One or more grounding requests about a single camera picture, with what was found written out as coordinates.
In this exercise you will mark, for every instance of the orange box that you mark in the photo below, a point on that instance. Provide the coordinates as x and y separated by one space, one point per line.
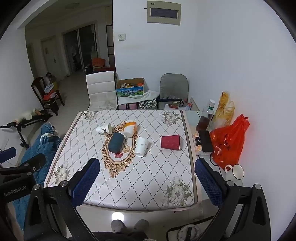
98 62

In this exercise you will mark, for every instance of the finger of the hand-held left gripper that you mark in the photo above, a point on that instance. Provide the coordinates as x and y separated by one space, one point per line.
8 154
34 162

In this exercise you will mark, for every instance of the grey cushioned chair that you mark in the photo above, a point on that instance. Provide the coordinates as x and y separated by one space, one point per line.
173 85

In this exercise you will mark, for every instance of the bottle of brown liquid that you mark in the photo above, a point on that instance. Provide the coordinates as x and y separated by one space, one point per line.
203 122

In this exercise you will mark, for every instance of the grey slipper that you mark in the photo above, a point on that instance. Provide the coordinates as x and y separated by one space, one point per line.
117 226
141 224

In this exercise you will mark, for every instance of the pile of clothes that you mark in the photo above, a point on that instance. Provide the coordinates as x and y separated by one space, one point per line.
50 89

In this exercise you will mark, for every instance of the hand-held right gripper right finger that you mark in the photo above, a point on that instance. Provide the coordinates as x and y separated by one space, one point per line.
209 185

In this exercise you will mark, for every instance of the white enamel mug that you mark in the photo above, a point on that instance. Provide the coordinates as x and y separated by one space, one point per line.
238 172

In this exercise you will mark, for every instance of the white patterned paper cup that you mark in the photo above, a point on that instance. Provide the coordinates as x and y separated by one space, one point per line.
104 129

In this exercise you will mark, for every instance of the white cloth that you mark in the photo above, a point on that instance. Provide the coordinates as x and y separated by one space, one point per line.
148 95

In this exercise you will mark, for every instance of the black folding stand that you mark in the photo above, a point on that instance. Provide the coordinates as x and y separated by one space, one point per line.
22 136

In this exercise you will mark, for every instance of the wall electrical panel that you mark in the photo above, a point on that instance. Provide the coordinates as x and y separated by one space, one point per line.
163 11

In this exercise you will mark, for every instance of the white wall switch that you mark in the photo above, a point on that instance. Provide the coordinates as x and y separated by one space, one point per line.
122 37

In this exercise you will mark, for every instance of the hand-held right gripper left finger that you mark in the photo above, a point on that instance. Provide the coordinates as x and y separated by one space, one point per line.
85 182

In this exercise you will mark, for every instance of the orange and white paper cup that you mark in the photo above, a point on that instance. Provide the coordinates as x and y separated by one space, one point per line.
129 128

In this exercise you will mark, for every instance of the red plastic bag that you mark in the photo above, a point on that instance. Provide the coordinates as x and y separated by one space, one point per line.
229 143

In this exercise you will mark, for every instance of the dark wooden chair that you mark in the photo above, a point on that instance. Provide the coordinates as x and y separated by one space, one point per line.
38 87

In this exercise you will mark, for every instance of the plain white paper cup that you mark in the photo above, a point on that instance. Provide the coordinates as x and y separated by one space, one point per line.
141 147

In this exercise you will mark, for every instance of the glass side table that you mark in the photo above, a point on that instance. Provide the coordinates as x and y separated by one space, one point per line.
192 115

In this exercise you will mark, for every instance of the beige toy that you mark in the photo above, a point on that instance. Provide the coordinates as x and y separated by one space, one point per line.
26 114

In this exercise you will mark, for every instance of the blue blanket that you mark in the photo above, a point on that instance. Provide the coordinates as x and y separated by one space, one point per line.
47 141

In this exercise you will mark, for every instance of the floral diamond-pattern tablecloth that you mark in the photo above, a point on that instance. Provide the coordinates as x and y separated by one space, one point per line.
152 178

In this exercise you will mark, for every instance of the sliding glass door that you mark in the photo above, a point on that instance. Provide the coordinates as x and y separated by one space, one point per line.
78 48

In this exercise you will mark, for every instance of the white chair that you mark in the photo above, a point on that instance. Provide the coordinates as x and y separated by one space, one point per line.
101 88

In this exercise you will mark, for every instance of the dark teal cup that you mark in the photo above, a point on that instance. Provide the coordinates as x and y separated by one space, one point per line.
116 142

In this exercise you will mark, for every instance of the red paper cup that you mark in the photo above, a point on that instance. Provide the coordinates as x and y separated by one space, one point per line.
170 142

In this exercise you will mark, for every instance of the white room door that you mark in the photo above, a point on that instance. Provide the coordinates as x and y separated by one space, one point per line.
52 58

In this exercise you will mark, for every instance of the patterned fabric bag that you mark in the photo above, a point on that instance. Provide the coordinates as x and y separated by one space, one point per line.
148 104

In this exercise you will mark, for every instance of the printed cardboard box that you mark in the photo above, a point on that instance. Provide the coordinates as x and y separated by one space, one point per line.
130 91

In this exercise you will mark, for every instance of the yellow snack bag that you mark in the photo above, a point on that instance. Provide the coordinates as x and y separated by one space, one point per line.
223 109

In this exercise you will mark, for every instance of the black scale with white dial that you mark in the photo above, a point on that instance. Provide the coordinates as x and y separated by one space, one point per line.
188 231

